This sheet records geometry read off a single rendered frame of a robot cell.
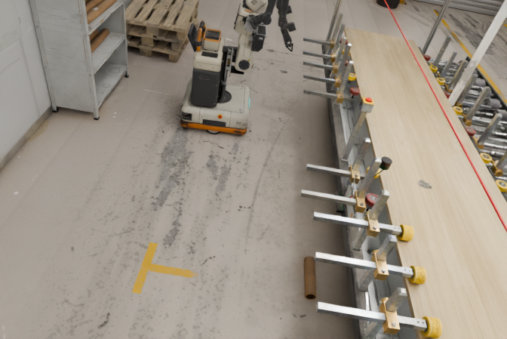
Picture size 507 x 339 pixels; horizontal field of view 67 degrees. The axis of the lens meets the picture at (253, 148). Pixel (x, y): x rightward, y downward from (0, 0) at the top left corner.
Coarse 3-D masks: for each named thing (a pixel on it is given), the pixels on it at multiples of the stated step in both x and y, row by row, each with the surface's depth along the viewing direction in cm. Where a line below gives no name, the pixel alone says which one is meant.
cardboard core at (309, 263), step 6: (306, 258) 283; (312, 258) 283; (306, 264) 279; (312, 264) 279; (306, 270) 276; (312, 270) 275; (306, 276) 272; (312, 276) 271; (306, 282) 268; (312, 282) 267; (306, 288) 265; (312, 288) 264; (306, 294) 262; (312, 294) 267
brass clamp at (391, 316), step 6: (384, 300) 165; (384, 306) 162; (384, 312) 161; (390, 312) 161; (396, 312) 161; (390, 318) 158; (396, 318) 159; (384, 324) 159; (390, 324) 156; (384, 330) 158; (390, 330) 157; (396, 330) 156
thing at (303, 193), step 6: (300, 192) 225; (306, 192) 223; (312, 192) 224; (312, 198) 224; (318, 198) 223; (324, 198) 223; (330, 198) 222; (336, 198) 223; (342, 198) 224; (348, 198) 225; (348, 204) 224; (354, 204) 224; (366, 204) 223
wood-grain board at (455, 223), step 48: (384, 48) 397; (384, 96) 318; (432, 96) 332; (384, 144) 265; (432, 144) 275; (432, 192) 235; (480, 192) 242; (432, 240) 205; (480, 240) 210; (432, 288) 181; (480, 288) 186; (480, 336) 166
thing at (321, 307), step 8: (320, 304) 159; (328, 304) 160; (320, 312) 159; (328, 312) 159; (336, 312) 158; (344, 312) 158; (352, 312) 159; (360, 312) 159; (368, 312) 160; (376, 312) 161; (368, 320) 160; (376, 320) 159; (384, 320) 159; (400, 320) 160; (408, 320) 160; (416, 320) 161; (424, 320) 161; (416, 328) 160; (424, 328) 160
